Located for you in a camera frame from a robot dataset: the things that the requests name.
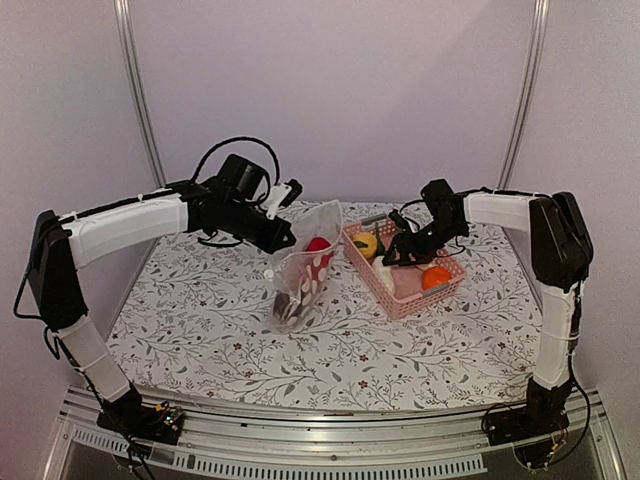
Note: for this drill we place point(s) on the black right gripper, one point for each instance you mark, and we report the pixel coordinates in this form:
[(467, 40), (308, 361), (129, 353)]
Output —
[(403, 238)]

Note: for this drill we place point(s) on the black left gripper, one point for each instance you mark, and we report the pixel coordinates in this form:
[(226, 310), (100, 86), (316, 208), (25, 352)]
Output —
[(290, 234)]

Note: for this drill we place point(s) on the red toy tomato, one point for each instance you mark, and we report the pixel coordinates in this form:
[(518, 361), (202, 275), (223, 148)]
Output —
[(317, 244)]

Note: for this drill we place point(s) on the clear zip top bag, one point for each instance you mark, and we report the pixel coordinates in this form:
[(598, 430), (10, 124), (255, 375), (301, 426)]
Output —
[(299, 273)]

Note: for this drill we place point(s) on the red toy strawberry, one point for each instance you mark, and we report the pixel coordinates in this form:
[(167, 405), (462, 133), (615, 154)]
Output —
[(317, 267)]

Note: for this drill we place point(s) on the dark red toy fruit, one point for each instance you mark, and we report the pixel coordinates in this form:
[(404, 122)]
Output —
[(286, 309)]

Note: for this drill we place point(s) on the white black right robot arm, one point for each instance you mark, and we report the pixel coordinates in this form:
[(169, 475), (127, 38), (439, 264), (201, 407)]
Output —
[(561, 252)]

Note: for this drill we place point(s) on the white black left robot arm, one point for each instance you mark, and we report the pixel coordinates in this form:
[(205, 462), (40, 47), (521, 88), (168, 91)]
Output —
[(63, 245)]

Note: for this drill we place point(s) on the yellow toy fruit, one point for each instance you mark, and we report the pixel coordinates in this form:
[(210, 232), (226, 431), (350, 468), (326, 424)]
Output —
[(366, 243)]

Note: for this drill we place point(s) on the pink plastic basket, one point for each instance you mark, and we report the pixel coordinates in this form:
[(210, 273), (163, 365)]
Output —
[(409, 297)]

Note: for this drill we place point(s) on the orange toy fruit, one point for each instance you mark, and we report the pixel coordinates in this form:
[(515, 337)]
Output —
[(434, 276)]

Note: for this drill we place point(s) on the floral patterned table mat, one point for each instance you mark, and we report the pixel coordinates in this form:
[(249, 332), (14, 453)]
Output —
[(198, 322)]

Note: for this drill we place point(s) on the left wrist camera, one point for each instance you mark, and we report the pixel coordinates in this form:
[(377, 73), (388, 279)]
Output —
[(281, 195)]

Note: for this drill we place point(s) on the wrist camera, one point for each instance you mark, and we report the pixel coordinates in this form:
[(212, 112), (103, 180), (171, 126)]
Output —
[(400, 221), (281, 195)]

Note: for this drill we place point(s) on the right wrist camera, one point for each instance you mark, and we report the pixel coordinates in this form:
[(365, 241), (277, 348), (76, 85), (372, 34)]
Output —
[(400, 221)]

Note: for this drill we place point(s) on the aluminium front rail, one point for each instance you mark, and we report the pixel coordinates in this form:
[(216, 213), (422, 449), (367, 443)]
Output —
[(230, 440)]

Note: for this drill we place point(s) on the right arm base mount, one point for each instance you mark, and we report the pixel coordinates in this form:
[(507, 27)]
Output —
[(503, 424)]

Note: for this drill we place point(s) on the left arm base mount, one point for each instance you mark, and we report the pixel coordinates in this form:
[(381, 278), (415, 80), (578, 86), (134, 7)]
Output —
[(129, 417)]

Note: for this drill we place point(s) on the left aluminium frame post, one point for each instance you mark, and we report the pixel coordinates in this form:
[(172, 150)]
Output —
[(125, 30)]

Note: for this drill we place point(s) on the aluminium frame post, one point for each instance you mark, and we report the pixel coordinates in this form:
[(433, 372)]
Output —
[(125, 30), (527, 90)]

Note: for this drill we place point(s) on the right aluminium frame post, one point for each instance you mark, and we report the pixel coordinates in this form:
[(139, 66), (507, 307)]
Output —
[(527, 90)]

